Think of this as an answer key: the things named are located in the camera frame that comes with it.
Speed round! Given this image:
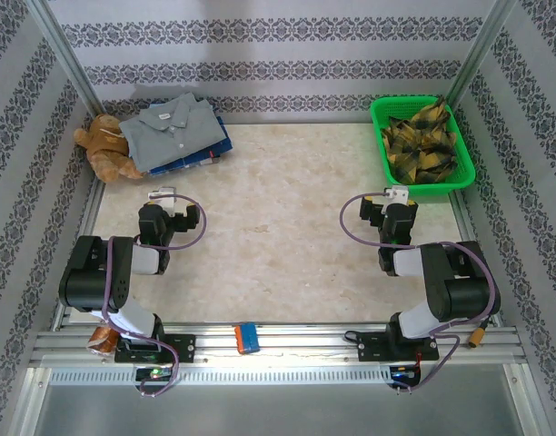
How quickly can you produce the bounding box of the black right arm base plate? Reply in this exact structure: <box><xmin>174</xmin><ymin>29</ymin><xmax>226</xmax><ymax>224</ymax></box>
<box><xmin>357</xmin><ymin>331</ymin><xmax>441</xmax><ymax>363</ymax></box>

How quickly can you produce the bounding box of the grey folded shirt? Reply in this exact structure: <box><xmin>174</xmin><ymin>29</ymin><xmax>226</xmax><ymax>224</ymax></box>
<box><xmin>118</xmin><ymin>92</ymin><xmax>229</xmax><ymax>176</ymax></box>

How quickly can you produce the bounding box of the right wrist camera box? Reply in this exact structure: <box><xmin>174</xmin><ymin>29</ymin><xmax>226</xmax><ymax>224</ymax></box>
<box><xmin>385</xmin><ymin>184</ymin><xmax>411</xmax><ymax>214</ymax></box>

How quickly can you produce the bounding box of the aluminium frame rail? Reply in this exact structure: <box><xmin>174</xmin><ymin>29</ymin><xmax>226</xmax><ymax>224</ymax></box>
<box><xmin>30</xmin><ymin>322</ymin><xmax>527</xmax><ymax>387</ymax></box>

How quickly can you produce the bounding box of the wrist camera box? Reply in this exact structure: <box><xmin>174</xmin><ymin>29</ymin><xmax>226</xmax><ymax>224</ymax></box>
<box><xmin>385</xmin><ymin>184</ymin><xmax>411</xmax><ymax>214</ymax></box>
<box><xmin>146</xmin><ymin>184</ymin><xmax>177</xmax><ymax>217</ymax></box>

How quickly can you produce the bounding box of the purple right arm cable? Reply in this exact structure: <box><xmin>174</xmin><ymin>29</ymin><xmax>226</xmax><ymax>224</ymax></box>
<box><xmin>340</xmin><ymin>193</ymin><xmax>496</xmax><ymax>394</ymax></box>

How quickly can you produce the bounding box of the green plastic basket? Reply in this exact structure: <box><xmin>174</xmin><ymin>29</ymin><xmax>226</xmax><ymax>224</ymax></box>
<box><xmin>369</xmin><ymin>94</ymin><xmax>477</xmax><ymax>197</ymax></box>

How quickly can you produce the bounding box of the brown teddy bear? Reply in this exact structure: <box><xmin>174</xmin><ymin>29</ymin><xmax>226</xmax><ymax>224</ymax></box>
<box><xmin>73</xmin><ymin>113</ymin><xmax>147</xmax><ymax>184</ymax></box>

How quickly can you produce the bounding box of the aluminium corner post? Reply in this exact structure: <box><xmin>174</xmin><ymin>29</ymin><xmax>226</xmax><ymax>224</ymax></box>
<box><xmin>443</xmin><ymin>0</ymin><xmax>518</xmax><ymax>108</ymax></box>
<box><xmin>25</xmin><ymin>0</ymin><xmax>106</xmax><ymax>114</ymax></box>

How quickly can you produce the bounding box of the orange and blue toy block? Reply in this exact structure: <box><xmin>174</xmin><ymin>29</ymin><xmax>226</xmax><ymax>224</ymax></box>
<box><xmin>233</xmin><ymin>322</ymin><xmax>260</xmax><ymax>354</ymax></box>

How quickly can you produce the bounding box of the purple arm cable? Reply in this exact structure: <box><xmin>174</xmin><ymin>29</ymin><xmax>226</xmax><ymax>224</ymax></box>
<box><xmin>100</xmin><ymin>193</ymin><xmax>210</xmax><ymax>400</ymax></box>
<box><xmin>340</xmin><ymin>193</ymin><xmax>496</xmax><ymax>394</ymax></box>

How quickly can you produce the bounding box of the blue folded shirt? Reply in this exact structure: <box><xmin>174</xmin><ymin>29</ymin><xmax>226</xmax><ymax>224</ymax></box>
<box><xmin>148</xmin><ymin>115</ymin><xmax>234</xmax><ymax>177</ymax></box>

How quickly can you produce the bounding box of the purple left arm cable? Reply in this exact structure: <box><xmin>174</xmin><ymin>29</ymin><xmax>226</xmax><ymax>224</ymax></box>
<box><xmin>100</xmin><ymin>193</ymin><xmax>210</xmax><ymax>400</ymax></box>

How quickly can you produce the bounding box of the yellow plaid long sleeve shirt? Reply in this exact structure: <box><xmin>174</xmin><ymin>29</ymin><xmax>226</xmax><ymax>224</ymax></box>
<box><xmin>380</xmin><ymin>97</ymin><xmax>459</xmax><ymax>185</ymax></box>

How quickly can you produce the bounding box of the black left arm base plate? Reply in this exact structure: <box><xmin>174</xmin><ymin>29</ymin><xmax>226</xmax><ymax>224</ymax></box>
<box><xmin>114</xmin><ymin>333</ymin><xmax>196</xmax><ymax>364</ymax></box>

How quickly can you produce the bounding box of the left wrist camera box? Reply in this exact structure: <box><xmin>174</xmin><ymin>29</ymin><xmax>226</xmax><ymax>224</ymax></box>
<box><xmin>146</xmin><ymin>184</ymin><xmax>177</xmax><ymax>217</ymax></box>

